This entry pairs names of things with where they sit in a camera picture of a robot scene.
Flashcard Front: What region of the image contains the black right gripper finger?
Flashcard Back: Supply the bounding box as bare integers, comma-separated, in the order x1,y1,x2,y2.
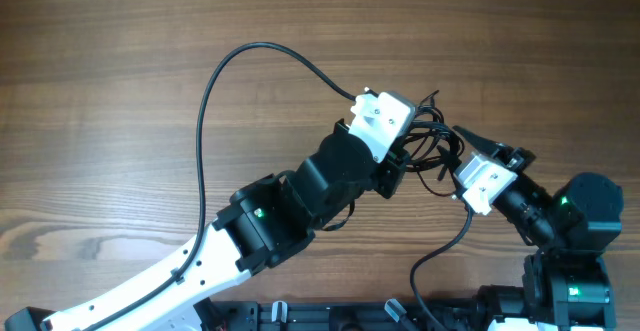
453,125,510,159
437,145,463,181

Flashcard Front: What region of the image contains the black cable bundle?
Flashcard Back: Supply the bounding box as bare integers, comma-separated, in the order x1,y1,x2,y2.
399,89,466,198

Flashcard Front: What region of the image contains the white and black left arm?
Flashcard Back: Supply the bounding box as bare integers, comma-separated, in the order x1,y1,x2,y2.
5,121,408,330

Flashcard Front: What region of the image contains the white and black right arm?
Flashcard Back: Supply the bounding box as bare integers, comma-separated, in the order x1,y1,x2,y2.
448,127,624,330

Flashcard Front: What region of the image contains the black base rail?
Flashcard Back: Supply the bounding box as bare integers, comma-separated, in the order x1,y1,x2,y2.
199,298,481,331

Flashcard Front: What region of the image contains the black left camera cable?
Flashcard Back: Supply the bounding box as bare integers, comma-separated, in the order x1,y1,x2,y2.
74,41,357,331

